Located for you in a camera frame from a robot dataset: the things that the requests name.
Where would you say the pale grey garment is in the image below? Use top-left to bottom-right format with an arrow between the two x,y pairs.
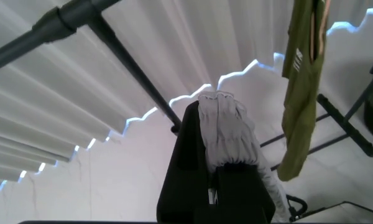
197,90 -> 292,223

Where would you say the pink clothes hanger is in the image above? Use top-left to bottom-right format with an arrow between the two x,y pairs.
308,0 -> 332,62

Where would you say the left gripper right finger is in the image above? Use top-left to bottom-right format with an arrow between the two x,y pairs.
211,161 -> 277,223

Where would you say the black clothes rack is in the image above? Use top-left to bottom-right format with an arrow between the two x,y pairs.
0,0 -> 373,172

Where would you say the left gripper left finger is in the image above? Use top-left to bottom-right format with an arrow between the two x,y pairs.
156,100 -> 214,223

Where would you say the green long-sleeved shirt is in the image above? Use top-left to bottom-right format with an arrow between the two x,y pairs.
277,0 -> 332,182

